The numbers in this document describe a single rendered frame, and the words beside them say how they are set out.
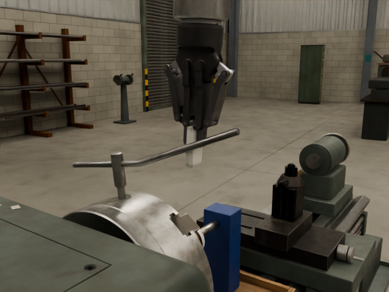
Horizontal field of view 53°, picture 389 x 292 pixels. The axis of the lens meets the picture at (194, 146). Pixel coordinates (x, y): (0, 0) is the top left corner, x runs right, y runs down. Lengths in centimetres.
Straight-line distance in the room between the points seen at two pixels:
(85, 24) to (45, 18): 111
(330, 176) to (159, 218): 110
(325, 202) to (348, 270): 55
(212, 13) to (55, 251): 40
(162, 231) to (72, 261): 21
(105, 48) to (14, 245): 971
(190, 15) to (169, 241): 36
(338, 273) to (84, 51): 892
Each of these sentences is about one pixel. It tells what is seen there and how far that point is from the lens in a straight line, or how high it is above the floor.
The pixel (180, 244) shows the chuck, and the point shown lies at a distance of 68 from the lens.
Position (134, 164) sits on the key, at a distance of 71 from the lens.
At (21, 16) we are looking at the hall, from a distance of 869.
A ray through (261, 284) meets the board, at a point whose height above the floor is 89.
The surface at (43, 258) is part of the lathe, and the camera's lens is 52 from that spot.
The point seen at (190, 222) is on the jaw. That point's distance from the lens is 76.
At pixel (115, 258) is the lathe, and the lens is 50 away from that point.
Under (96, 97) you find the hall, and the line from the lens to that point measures 995.
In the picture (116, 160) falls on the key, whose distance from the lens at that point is 72.
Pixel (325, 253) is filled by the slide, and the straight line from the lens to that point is 117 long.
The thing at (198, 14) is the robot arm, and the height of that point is 155.
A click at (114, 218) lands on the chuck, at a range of 67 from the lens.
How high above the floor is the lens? 149
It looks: 13 degrees down
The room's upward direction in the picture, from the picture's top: straight up
